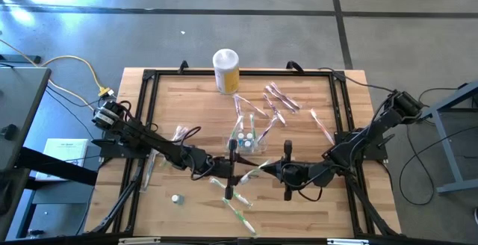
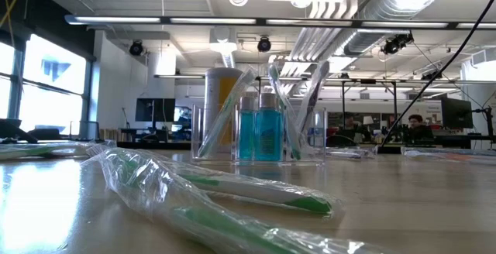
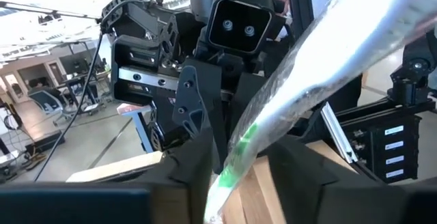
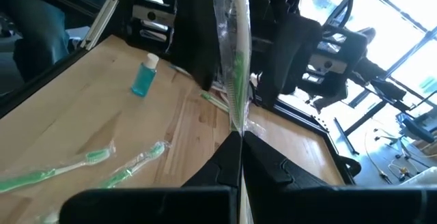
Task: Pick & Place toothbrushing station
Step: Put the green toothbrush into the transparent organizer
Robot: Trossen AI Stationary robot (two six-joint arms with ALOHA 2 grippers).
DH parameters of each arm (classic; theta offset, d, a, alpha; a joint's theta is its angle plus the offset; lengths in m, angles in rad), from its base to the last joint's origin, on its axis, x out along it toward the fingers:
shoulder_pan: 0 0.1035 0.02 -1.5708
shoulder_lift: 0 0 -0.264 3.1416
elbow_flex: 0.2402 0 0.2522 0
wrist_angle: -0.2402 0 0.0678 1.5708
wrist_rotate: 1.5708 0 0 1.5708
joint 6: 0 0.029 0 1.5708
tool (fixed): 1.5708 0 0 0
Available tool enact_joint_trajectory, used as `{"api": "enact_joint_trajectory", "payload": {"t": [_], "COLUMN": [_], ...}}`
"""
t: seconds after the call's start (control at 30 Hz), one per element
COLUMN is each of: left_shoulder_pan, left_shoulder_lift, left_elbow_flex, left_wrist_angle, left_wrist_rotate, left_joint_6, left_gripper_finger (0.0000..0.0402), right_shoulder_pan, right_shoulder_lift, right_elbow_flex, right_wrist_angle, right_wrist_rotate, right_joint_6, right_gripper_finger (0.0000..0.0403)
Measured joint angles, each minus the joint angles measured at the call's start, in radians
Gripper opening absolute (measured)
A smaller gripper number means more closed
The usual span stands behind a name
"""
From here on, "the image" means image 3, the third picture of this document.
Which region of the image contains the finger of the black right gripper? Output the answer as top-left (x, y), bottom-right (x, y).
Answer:
top-left (153, 65), bottom-right (212, 152)
top-left (228, 73), bottom-right (267, 136)

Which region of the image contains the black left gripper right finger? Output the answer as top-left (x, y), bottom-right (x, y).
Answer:
top-left (268, 138), bottom-right (363, 224)

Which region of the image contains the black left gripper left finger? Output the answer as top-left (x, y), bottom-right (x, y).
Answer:
top-left (150, 128), bottom-right (215, 224)

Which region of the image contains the green toothbrush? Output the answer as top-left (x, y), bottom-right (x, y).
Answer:
top-left (203, 0), bottom-right (437, 224)

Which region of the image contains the blue metal cart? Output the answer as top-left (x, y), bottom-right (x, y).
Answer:
top-left (115, 102), bottom-right (156, 154)

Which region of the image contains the black control box with labels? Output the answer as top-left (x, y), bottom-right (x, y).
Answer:
top-left (341, 113), bottom-right (423, 184)

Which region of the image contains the grey office chair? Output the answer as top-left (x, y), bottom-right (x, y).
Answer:
top-left (29, 89), bottom-right (74, 126)

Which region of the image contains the silver aluminium extrusion post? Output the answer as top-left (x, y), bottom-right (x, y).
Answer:
top-left (320, 101), bottom-right (359, 165)

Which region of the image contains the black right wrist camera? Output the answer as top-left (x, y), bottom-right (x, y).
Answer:
top-left (206, 0), bottom-right (274, 57)

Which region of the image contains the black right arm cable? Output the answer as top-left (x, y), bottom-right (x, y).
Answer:
top-left (33, 29), bottom-right (105, 182)

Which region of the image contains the black vertical post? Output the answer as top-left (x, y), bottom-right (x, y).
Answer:
top-left (285, 0), bottom-right (317, 54)

